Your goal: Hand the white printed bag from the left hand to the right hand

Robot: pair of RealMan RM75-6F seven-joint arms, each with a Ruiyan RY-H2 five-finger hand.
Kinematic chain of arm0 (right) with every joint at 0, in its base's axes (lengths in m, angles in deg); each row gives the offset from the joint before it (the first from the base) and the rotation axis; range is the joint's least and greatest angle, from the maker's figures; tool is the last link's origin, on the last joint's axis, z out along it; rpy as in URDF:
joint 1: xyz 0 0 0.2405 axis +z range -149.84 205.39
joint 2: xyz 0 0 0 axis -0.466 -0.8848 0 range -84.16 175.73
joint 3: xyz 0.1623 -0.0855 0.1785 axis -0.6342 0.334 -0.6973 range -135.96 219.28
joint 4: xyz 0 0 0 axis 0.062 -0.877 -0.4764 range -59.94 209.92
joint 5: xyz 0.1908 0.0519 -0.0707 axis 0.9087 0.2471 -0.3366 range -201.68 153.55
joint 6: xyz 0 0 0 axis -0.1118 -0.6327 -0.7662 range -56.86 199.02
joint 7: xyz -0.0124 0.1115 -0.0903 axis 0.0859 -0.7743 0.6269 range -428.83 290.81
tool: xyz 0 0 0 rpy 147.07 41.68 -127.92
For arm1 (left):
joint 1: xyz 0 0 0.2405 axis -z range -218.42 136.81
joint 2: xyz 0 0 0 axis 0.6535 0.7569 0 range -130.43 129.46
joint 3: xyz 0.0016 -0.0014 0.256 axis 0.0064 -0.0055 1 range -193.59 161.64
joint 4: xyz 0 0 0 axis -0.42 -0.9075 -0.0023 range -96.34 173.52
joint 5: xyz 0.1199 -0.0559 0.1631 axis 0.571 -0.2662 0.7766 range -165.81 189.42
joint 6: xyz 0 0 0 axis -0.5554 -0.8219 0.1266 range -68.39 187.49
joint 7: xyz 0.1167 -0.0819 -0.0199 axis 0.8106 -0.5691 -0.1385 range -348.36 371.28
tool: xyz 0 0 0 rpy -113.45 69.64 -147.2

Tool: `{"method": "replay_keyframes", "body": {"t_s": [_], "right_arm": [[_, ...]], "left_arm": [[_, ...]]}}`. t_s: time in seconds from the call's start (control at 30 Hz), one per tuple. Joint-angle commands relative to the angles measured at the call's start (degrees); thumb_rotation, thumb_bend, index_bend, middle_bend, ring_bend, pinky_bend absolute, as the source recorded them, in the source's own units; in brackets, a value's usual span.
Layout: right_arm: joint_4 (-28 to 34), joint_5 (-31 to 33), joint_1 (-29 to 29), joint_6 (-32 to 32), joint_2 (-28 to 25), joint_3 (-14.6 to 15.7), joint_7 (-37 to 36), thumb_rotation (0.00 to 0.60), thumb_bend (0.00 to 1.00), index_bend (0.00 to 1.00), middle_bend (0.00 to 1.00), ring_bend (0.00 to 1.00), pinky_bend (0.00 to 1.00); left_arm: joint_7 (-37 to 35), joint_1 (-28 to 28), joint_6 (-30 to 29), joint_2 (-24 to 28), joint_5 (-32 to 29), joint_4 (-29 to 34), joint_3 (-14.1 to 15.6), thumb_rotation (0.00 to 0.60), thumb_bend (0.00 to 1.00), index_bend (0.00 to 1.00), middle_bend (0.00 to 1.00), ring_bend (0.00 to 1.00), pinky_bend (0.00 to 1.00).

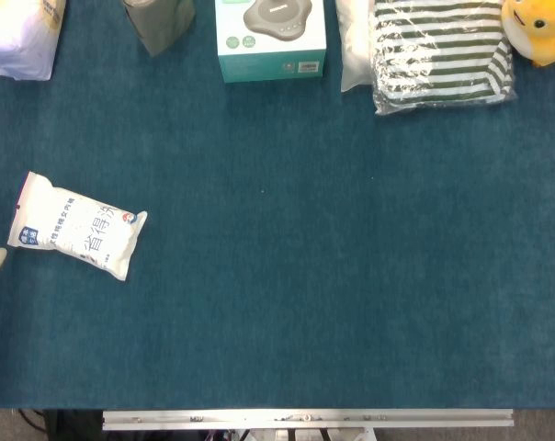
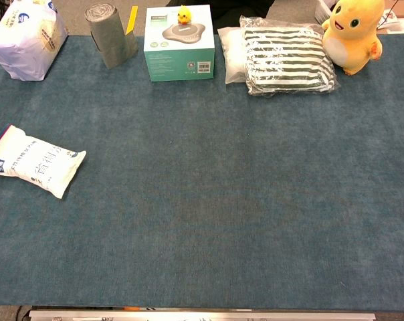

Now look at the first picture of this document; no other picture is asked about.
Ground striped cloth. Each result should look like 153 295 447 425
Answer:
371 0 519 116

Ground white purple tissue pack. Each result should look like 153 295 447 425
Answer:
0 0 68 83

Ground grey rolled bag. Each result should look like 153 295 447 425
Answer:
122 0 197 58

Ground blue felt table cloth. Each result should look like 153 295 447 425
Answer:
0 0 555 411

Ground teal white product box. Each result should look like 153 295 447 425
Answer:
214 0 328 85

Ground white translucent pillow pack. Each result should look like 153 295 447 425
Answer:
334 0 379 93

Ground yellow plush toy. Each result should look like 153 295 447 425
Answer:
501 0 555 69

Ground black floor cables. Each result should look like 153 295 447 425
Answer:
17 408 50 434

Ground aluminium rail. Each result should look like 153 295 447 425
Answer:
101 408 515 432

